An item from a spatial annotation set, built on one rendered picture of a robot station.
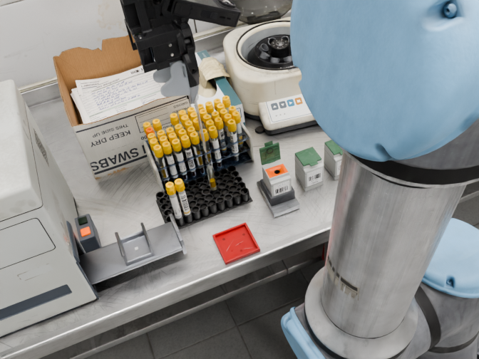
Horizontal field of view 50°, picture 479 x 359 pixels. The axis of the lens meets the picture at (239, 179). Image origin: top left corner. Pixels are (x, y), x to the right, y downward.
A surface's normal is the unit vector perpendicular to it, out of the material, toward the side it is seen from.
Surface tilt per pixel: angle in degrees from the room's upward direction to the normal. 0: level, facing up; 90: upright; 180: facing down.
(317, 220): 0
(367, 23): 82
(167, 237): 0
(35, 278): 90
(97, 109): 1
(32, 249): 90
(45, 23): 90
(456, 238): 9
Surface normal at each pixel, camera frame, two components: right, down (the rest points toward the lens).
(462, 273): -0.02, -0.77
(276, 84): 0.22, 0.70
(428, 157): -0.21, 0.77
